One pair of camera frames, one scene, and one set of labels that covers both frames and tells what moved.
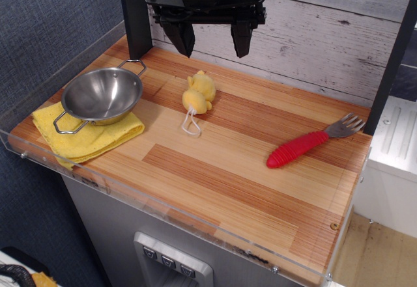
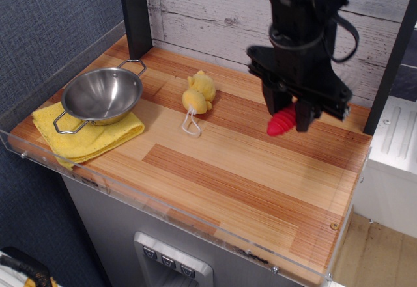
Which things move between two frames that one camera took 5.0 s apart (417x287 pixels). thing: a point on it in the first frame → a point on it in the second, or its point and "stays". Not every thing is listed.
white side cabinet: x=387 y=194 stays
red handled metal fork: x=345 y=127 → x=281 y=122
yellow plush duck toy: x=197 y=98 stays
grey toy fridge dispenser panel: x=163 y=264 stays
